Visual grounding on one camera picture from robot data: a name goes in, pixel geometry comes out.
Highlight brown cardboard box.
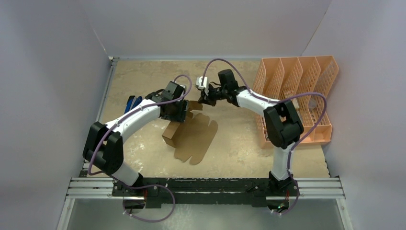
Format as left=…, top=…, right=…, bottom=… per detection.
left=162, top=101, right=218, bottom=165

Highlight orange plastic file organizer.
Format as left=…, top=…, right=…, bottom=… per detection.
left=252, top=56, right=339, bottom=145

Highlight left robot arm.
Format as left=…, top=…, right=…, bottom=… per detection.
left=82, top=81, right=190, bottom=196

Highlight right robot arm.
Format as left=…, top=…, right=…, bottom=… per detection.
left=195, top=69, right=304, bottom=195

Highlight blue stapler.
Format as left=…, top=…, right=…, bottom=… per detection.
left=124, top=95, right=143, bottom=114

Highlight purple round item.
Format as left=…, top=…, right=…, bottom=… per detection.
left=308, top=98, right=318, bottom=110

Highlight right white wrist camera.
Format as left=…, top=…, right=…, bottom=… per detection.
left=195, top=76, right=209, bottom=95

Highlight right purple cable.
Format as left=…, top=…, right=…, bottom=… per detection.
left=202, top=58, right=327, bottom=217

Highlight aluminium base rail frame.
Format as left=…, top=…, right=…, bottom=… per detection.
left=57, top=177, right=353, bottom=230

